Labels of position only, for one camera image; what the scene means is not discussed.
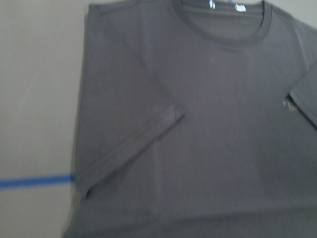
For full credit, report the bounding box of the dark brown t-shirt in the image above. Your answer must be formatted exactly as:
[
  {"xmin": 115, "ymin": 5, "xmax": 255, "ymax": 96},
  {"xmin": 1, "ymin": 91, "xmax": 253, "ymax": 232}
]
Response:
[{"xmin": 64, "ymin": 0, "xmax": 317, "ymax": 238}]

